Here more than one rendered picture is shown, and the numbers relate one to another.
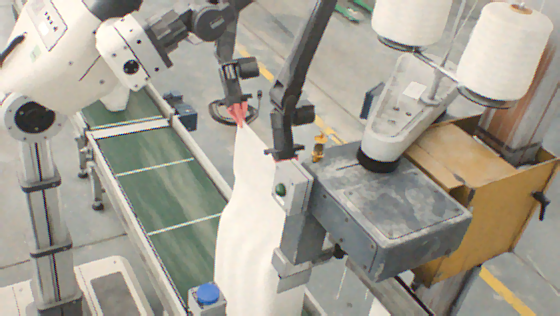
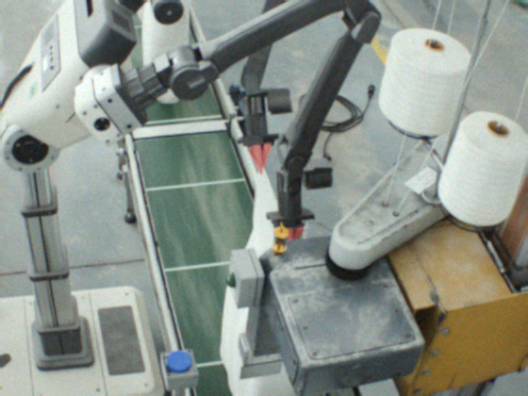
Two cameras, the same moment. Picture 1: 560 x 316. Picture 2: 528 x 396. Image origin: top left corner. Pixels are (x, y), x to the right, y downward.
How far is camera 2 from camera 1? 0.53 m
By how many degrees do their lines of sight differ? 15
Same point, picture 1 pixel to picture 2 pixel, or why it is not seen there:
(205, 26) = (182, 86)
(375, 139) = (338, 243)
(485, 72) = (454, 192)
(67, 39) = (57, 82)
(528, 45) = (494, 173)
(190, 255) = (207, 305)
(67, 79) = (56, 120)
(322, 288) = not seen: hidden behind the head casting
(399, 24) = (398, 108)
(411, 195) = (365, 312)
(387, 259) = (306, 378)
